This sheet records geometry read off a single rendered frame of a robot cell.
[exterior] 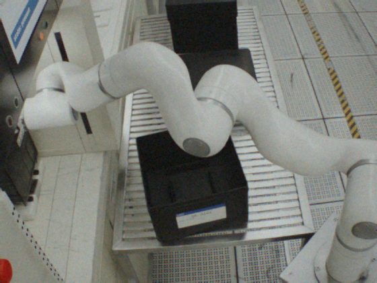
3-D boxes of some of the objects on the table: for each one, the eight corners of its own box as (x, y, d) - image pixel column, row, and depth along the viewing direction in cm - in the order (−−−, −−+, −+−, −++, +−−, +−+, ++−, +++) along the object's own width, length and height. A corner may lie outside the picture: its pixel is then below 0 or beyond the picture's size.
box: (240, 51, 196) (237, 1, 178) (172, 55, 199) (164, 5, 181) (237, 17, 216) (233, -29, 198) (176, 20, 219) (169, -25, 201)
